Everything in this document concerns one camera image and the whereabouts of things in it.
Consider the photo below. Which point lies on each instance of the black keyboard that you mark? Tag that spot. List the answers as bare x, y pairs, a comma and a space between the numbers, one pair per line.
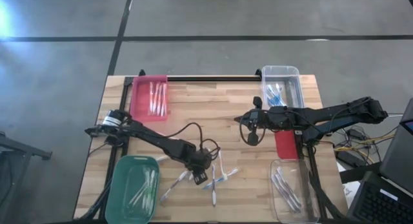
384, 204

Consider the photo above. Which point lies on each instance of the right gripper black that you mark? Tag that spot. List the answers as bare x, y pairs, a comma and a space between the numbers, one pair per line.
267, 119

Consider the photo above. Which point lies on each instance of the shallow clear plastic tray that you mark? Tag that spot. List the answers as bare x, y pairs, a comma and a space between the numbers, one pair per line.
309, 201

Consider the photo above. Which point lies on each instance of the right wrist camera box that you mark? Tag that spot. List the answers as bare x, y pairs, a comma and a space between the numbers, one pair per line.
253, 139

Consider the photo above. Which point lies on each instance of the green plastic bin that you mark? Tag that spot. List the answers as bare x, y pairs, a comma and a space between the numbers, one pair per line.
119, 185

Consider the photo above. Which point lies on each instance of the computer monitor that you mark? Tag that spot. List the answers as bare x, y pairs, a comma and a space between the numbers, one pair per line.
397, 153

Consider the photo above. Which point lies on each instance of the silver mounting plate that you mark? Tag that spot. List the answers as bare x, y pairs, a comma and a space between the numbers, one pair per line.
298, 132

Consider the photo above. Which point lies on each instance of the black power brick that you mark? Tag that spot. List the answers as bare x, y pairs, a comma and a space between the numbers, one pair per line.
345, 156

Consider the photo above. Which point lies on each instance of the purple white packaged toothbrush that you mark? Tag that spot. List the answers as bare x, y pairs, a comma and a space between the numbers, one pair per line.
191, 176
280, 190
286, 189
174, 185

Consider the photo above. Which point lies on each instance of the tall clear plastic bin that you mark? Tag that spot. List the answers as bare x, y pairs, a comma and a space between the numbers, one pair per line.
292, 82

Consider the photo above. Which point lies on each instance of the pink plastic bin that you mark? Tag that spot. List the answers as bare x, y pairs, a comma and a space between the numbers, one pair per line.
140, 98

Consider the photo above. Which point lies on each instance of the white paper sheet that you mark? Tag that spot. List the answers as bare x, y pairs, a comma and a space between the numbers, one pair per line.
351, 190

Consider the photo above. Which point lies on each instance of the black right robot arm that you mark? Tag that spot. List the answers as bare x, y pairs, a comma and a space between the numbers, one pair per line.
338, 116

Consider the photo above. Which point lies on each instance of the grey metal stand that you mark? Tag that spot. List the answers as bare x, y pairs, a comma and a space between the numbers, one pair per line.
19, 146

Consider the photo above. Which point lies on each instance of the black table frame rail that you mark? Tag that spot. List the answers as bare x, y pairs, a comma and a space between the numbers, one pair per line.
123, 95
314, 188
209, 78

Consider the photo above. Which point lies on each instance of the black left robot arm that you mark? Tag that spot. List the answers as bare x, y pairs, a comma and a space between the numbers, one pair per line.
155, 138

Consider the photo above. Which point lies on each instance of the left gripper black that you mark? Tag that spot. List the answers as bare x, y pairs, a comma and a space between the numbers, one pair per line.
200, 159

